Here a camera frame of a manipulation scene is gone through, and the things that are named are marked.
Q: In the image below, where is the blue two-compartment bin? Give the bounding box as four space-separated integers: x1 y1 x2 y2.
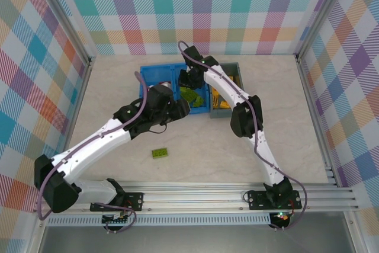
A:
139 62 213 117

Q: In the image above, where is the grey plastic bin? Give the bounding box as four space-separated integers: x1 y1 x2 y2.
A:
208 62 242 120

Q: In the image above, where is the small circuit board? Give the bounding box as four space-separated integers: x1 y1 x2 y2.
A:
101 212 131 226

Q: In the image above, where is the circuit board with lights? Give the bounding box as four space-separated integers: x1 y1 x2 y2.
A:
271 211 290 225

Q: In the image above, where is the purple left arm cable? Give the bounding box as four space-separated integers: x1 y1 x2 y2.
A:
37 71 149 235

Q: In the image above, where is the thin black left wire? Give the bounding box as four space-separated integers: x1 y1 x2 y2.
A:
147 122 168 134

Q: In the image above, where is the aluminium side rail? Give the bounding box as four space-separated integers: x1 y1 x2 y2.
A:
295 56 341 188
52 57 95 191

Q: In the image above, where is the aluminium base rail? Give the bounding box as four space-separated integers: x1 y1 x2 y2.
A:
31 182 359 214

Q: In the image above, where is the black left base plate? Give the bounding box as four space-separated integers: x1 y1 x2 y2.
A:
89 192 144 213

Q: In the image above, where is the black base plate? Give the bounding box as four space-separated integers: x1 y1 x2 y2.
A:
89 192 144 213
247 190 303 210

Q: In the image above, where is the slotted grey cable duct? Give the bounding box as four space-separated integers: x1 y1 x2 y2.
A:
46 216 272 227

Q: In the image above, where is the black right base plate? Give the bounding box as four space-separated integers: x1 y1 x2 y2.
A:
247 190 303 210

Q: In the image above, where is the aluminium frame post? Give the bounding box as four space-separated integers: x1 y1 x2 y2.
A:
34 0 95 66
294 0 355 63

